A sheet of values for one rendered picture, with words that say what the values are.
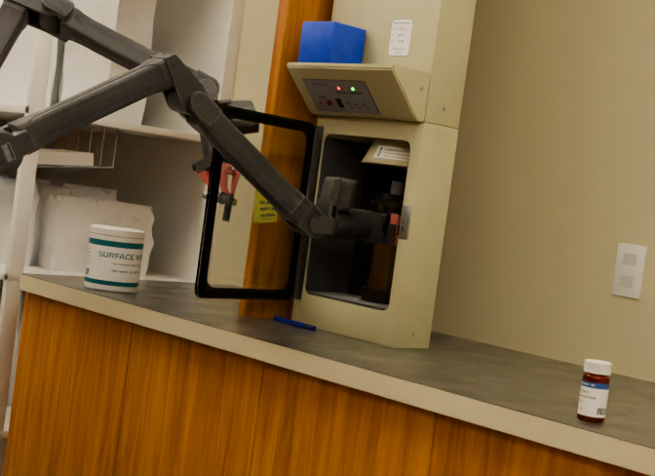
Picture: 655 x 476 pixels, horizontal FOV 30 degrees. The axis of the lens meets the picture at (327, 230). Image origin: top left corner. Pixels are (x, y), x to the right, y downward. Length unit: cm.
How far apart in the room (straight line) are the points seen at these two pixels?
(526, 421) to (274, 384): 62
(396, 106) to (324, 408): 64
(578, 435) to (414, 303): 75
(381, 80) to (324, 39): 19
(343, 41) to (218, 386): 77
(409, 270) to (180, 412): 57
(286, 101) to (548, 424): 112
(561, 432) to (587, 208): 95
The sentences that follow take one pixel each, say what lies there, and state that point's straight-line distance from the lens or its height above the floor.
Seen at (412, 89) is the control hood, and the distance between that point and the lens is 247.
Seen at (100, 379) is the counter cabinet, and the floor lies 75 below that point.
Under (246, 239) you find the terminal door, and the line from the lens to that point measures 256.
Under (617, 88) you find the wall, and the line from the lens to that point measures 275.
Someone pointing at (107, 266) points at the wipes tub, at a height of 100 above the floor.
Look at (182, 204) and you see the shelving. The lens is 376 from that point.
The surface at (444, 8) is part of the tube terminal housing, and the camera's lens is 254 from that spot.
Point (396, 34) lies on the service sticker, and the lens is 259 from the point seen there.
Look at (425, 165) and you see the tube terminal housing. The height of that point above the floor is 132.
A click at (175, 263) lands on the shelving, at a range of 376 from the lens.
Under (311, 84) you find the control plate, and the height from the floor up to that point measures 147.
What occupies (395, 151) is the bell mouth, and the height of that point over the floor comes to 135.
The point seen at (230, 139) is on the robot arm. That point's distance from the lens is 236.
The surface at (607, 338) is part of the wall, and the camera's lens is 271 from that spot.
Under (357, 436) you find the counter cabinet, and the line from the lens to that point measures 221.
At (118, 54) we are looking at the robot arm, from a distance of 268.
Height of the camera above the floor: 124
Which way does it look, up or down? 2 degrees down
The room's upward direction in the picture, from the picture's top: 8 degrees clockwise
